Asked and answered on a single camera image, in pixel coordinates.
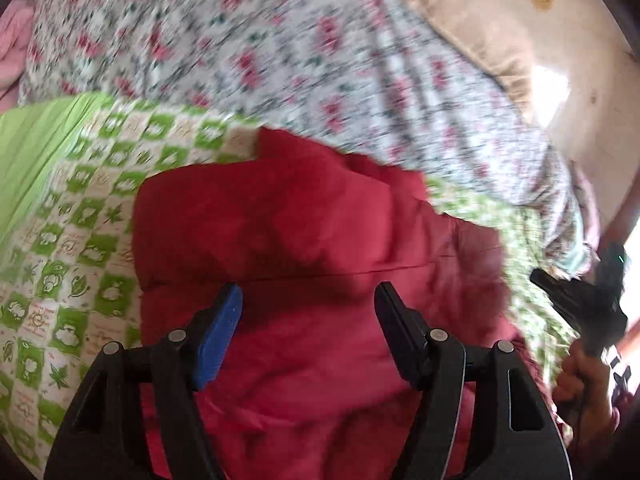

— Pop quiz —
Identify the red quilted jacket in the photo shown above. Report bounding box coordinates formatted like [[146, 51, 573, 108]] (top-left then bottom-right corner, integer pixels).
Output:
[[131, 126, 573, 480]]

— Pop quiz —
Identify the pink quilt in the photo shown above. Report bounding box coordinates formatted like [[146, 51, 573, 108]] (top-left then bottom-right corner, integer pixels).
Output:
[[0, 0, 38, 111]]

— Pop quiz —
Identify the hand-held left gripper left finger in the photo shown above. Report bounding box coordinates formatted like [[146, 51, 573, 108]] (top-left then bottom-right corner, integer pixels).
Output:
[[44, 282, 244, 480]]

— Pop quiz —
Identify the person's right hand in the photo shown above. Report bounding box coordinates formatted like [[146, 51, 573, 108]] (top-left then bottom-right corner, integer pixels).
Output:
[[552, 342, 621, 443]]

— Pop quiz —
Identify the green checked printed bed sheet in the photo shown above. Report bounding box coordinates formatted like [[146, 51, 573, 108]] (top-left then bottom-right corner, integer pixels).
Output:
[[0, 94, 576, 476]]

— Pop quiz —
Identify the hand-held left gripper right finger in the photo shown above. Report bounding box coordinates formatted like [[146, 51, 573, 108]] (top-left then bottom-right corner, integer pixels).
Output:
[[374, 281, 573, 480]]

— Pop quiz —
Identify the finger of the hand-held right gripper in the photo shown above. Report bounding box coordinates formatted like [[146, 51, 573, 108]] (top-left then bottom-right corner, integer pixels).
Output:
[[529, 267, 598, 326]]

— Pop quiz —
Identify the floral bed sheet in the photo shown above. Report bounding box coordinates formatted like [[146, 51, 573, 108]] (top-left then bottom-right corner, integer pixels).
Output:
[[19, 0, 591, 277]]

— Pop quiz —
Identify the plain lime green sheet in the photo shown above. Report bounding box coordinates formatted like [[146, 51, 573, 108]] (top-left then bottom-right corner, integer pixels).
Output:
[[0, 92, 113, 241]]

